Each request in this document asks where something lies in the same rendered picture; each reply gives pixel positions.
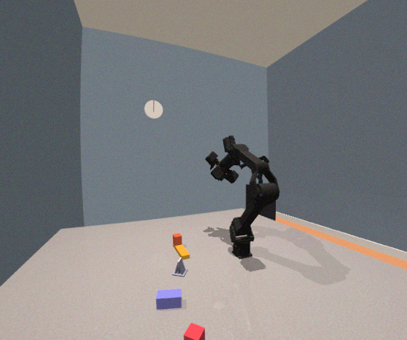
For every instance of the blue-purple block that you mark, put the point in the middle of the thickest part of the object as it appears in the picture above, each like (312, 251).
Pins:
(168, 299)

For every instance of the red block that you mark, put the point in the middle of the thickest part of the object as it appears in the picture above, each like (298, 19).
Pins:
(194, 332)

